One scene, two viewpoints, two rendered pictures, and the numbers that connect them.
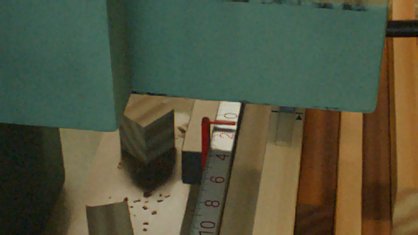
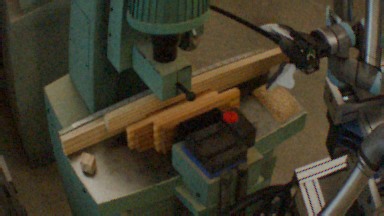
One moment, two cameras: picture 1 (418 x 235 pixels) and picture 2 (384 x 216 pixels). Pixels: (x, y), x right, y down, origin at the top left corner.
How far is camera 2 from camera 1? 1.20 m
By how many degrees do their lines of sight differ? 40
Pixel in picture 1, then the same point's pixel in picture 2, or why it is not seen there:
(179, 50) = (137, 62)
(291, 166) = (143, 103)
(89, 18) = (118, 47)
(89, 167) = not seen: hidden behind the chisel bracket
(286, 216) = (128, 109)
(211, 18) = (141, 59)
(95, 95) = (117, 62)
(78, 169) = not seen: hidden behind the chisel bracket
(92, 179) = not seen: hidden behind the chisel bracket
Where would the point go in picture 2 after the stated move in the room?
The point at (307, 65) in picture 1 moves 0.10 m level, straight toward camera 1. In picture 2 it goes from (152, 80) to (112, 98)
